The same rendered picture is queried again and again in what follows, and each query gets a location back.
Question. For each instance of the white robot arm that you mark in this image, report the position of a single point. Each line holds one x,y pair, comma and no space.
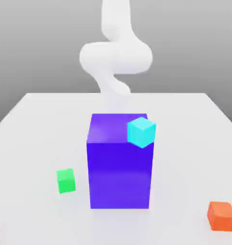
116,57

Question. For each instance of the small cyan cube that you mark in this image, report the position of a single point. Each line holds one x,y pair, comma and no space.
141,133

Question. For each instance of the small orange cube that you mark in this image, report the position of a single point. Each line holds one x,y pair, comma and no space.
221,216

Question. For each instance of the small green cube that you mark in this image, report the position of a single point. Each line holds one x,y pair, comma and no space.
66,181

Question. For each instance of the large purple box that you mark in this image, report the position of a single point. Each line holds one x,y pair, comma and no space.
118,172

